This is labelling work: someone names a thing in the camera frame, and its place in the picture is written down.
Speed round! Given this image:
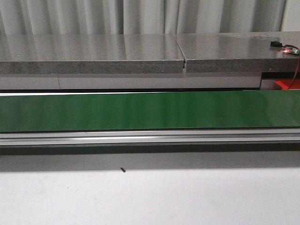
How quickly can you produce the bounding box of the red black sensor wire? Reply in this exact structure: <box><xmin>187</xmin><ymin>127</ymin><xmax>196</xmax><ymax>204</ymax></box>
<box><xmin>287</xmin><ymin>43</ymin><xmax>300</xmax><ymax>90</ymax></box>

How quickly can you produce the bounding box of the red plastic tray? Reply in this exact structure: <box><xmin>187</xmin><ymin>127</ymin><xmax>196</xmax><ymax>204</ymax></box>
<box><xmin>275</xmin><ymin>79</ymin><xmax>300</xmax><ymax>90</ymax></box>

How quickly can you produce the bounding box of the white pleated curtain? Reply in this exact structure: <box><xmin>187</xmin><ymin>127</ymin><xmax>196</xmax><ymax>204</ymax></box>
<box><xmin>0</xmin><ymin>0</ymin><xmax>300</xmax><ymax>35</ymax></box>

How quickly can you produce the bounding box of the small sensor circuit board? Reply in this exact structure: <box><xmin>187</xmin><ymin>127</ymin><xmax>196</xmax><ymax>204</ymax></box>
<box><xmin>270</xmin><ymin>41</ymin><xmax>300</xmax><ymax>55</ymax></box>

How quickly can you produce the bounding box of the grey stone countertop slab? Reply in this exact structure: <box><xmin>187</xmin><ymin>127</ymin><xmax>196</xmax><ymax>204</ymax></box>
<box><xmin>0</xmin><ymin>34</ymin><xmax>184</xmax><ymax>75</ymax></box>
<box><xmin>176</xmin><ymin>31</ymin><xmax>300</xmax><ymax>73</ymax></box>

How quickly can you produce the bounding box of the grey stone countertop right slab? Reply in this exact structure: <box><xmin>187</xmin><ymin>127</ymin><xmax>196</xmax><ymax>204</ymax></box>
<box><xmin>176</xmin><ymin>31</ymin><xmax>300</xmax><ymax>73</ymax></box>

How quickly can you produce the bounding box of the grey stone countertop left slab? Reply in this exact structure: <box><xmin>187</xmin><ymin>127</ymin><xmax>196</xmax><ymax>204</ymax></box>
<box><xmin>0</xmin><ymin>34</ymin><xmax>184</xmax><ymax>75</ymax></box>

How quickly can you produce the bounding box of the green conveyor belt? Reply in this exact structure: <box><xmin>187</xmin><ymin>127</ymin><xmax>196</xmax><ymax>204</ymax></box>
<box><xmin>0</xmin><ymin>90</ymin><xmax>300</xmax><ymax>146</ymax></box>

